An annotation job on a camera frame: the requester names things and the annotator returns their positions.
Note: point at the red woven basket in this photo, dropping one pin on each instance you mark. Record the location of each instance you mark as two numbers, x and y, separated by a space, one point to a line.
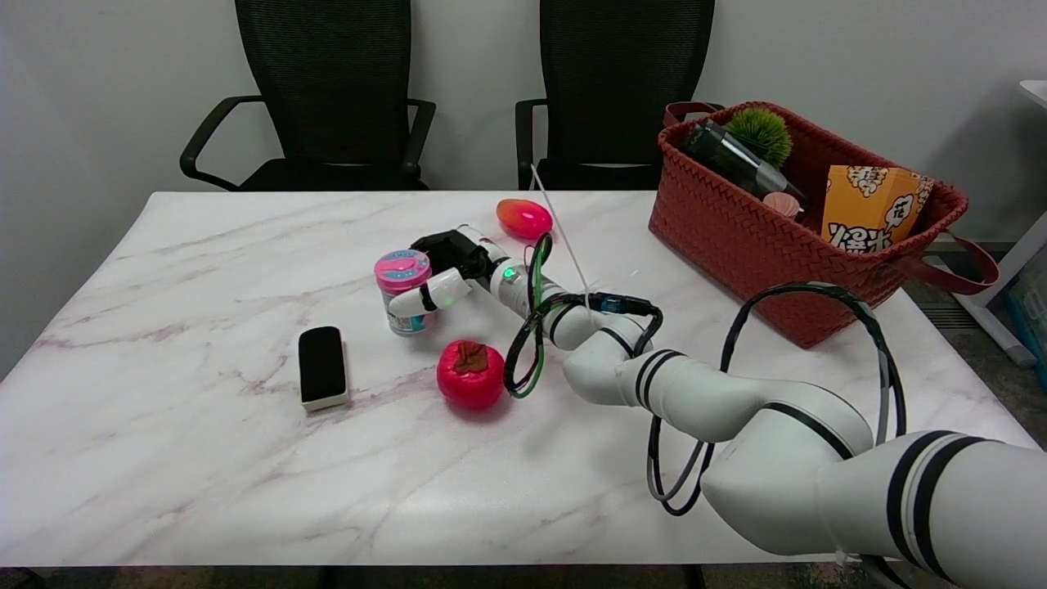
761 245

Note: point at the red toy persimmon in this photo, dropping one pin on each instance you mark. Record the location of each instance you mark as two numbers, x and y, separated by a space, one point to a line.
470 384

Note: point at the pink orange toy mango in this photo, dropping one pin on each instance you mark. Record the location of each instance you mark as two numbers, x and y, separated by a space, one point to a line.
525 219

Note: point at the dark glass bottle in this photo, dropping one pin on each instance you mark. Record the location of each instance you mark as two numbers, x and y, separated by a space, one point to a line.
732 155

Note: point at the black whiteboard eraser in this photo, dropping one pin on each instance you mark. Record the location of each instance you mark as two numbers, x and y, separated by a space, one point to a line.
322 364

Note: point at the blue storage bin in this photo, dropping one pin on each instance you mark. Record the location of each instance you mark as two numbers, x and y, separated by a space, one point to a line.
1035 327

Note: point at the black mesh office chair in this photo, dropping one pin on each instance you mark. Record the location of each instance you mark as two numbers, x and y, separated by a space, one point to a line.
331 82
622 82

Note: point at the green spiky ball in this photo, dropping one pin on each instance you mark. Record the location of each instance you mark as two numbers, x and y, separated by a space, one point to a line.
761 132

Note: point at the white side table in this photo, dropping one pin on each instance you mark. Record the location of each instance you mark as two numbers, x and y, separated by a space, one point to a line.
1022 254

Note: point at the white zip tie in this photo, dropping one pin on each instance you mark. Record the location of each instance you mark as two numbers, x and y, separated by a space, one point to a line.
564 237

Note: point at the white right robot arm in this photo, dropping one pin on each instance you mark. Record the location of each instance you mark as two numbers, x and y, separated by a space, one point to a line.
777 433

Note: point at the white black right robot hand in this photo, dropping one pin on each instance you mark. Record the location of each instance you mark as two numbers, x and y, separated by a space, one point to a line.
450 254

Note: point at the pink lid gum jar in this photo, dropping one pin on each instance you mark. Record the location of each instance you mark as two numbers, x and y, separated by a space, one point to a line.
401 268

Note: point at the orange popcorn box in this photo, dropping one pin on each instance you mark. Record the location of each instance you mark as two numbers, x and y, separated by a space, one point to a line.
871 209

